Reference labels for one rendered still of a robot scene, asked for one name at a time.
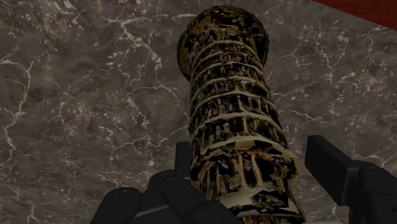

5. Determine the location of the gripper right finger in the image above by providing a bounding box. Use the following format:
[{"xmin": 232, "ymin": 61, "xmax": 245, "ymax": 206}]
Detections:
[{"xmin": 304, "ymin": 134, "xmax": 397, "ymax": 224}]

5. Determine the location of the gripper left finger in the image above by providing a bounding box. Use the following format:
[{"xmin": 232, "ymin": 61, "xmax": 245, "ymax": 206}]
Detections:
[{"xmin": 90, "ymin": 141, "xmax": 244, "ymax": 224}]

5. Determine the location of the brown tower figure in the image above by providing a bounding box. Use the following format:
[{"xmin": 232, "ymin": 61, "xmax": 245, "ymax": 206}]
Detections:
[{"xmin": 176, "ymin": 5, "xmax": 306, "ymax": 224}]

